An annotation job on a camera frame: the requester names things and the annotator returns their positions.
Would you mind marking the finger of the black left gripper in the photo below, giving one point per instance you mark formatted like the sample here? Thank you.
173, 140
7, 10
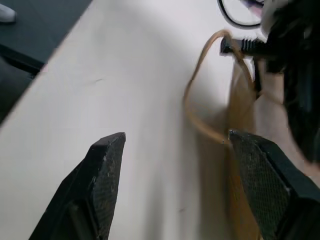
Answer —
258, 77
250, 47

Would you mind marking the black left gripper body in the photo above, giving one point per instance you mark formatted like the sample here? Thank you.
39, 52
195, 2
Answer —
300, 75

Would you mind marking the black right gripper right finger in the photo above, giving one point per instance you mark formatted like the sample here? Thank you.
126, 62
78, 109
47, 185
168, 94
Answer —
270, 190

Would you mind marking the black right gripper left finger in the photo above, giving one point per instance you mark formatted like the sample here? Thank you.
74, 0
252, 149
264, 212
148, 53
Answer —
100, 190

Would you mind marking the tan rubber band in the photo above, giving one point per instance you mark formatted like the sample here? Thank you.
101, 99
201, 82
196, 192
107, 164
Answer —
241, 105

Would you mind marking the white tray with black rim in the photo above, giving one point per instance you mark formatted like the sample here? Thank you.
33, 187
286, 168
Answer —
241, 13

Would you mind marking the white shoe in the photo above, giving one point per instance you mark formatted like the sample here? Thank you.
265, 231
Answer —
6, 12

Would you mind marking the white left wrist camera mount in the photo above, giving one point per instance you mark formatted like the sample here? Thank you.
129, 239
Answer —
266, 17

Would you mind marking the black metal frame bar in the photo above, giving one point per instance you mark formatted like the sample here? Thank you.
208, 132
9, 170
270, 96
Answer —
17, 61

